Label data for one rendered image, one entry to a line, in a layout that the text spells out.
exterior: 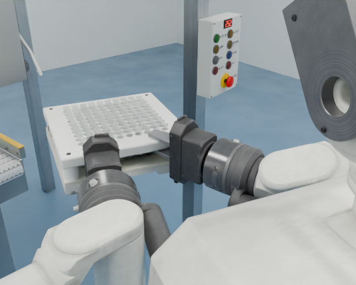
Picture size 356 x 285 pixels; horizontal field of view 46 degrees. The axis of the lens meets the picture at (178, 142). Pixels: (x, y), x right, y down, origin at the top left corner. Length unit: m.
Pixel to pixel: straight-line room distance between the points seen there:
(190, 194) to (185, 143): 1.00
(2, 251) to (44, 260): 0.93
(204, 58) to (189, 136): 0.74
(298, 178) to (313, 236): 0.38
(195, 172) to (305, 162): 0.19
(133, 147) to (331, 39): 0.59
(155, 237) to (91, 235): 0.09
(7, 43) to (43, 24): 3.75
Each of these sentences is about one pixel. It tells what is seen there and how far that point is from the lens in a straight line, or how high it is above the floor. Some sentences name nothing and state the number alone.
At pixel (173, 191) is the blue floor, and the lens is 2.53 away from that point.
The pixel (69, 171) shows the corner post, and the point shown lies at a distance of 0.73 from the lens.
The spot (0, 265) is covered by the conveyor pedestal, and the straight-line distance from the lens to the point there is 1.44.
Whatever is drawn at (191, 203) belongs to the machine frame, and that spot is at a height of 0.42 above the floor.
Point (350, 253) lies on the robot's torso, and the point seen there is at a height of 1.29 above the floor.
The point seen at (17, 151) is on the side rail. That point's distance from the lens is 1.15.
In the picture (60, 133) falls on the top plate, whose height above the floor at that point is 1.08.
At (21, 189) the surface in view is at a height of 0.79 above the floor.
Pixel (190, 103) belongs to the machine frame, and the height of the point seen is 0.86.
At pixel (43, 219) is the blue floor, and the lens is 2.43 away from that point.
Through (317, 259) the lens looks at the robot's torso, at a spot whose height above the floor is 1.29.
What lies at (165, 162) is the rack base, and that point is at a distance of 0.78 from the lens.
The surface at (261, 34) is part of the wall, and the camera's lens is 4.76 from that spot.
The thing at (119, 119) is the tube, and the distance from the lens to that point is 0.82.
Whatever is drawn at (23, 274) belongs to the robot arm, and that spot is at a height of 1.10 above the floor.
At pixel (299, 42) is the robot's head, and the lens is 0.19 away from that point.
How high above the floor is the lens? 1.43
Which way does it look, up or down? 28 degrees down
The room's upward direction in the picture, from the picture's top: straight up
